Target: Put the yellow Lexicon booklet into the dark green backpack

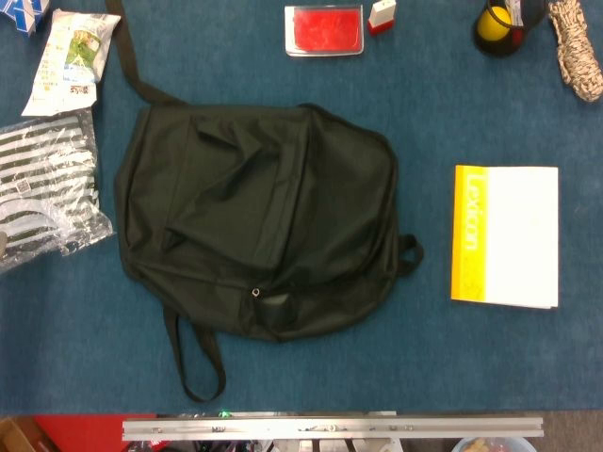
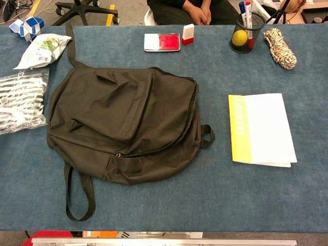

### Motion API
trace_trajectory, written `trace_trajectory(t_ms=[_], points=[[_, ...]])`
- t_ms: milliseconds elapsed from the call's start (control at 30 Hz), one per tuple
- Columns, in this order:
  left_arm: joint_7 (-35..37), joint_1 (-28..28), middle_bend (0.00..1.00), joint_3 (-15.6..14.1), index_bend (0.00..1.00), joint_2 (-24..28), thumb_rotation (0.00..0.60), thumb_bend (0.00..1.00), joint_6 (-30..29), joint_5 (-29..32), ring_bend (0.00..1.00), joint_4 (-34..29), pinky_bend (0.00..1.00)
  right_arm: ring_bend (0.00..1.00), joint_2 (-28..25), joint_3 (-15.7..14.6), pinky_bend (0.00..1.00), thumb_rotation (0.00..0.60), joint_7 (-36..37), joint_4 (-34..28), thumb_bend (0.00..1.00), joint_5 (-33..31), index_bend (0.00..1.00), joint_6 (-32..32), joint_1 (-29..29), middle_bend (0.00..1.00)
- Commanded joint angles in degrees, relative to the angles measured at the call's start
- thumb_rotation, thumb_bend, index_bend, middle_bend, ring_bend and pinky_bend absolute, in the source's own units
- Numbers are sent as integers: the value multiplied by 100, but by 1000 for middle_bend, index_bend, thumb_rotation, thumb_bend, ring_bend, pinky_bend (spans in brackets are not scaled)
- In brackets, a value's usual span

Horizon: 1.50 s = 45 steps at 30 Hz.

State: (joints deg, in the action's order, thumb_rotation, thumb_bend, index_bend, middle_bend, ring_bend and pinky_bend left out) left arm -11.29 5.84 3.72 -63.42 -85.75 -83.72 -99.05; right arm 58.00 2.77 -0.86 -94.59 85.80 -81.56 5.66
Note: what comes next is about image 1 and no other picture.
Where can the black fabric backpack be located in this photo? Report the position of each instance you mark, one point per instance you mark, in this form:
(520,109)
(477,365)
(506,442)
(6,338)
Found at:
(259,212)

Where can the red white stamp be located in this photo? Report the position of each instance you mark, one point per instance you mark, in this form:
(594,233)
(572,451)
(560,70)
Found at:
(380,16)

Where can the red box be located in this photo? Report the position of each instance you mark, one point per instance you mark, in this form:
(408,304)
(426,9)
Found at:
(85,431)

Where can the brown cardboard box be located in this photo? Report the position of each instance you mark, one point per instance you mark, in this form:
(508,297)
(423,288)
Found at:
(16,435)

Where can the black mesh pen holder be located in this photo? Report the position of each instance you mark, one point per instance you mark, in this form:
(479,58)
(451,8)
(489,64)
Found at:
(490,48)

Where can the blue white snake puzzle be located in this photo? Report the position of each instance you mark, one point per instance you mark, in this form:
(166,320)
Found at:
(21,14)

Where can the striped garment in plastic bag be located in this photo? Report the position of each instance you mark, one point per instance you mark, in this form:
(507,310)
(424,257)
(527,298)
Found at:
(42,188)

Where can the white yellow Lexicon book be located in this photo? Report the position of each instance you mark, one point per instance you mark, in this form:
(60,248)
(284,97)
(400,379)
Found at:
(518,235)

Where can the white green snack bag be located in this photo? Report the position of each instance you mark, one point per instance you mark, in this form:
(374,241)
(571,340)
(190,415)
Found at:
(66,70)

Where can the red cap whiteboard marker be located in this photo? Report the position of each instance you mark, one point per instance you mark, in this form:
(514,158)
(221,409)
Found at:
(517,37)

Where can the yellow foam ball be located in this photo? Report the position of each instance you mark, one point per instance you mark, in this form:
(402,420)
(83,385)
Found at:
(492,23)

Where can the aluminium profile rail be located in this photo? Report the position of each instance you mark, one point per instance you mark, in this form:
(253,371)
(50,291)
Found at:
(330,428)

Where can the red ink pad tin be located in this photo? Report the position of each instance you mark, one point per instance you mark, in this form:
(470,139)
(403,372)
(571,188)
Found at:
(325,29)

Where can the light blue bowl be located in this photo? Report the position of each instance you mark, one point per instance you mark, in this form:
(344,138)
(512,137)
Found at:
(490,445)

